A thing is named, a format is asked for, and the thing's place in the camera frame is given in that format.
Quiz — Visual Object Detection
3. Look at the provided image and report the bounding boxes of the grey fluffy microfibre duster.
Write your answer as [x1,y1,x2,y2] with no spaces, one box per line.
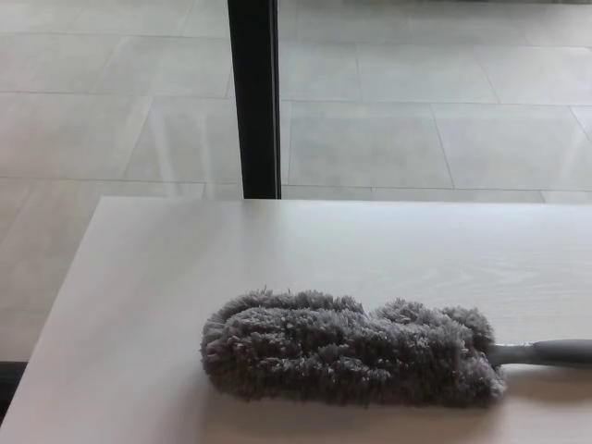
[199,287,592,409]

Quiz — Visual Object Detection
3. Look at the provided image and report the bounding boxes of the black vertical window frame post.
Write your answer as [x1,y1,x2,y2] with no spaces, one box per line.
[227,0,283,201]

